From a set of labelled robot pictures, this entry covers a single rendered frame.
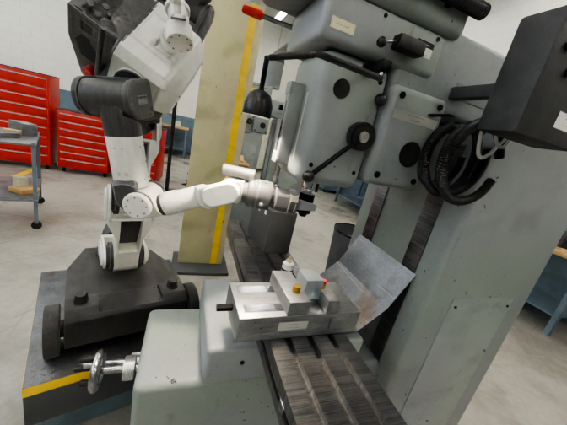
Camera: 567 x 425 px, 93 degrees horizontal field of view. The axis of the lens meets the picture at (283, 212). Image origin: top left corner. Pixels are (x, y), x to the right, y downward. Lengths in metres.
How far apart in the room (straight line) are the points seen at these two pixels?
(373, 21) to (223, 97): 1.85
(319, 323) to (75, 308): 0.96
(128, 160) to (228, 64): 1.77
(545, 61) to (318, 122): 0.42
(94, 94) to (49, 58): 9.59
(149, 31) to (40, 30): 9.60
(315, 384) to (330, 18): 0.78
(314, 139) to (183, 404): 0.80
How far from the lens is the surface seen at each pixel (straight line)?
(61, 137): 5.72
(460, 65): 0.94
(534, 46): 0.72
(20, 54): 10.66
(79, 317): 1.36
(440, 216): 0.94
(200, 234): 2.69
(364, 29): 0.74
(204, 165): 2.50
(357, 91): 0.75
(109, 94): 0.83
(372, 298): 1.03
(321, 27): 0.70
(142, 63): 0.90
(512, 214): 1.05
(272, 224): 1.10
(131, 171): 0.85
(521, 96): 0.69
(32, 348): 1.56
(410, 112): 0.82
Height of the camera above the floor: 1.42
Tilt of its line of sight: 16 degrees down
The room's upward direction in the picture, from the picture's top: 13 degrees clockwise
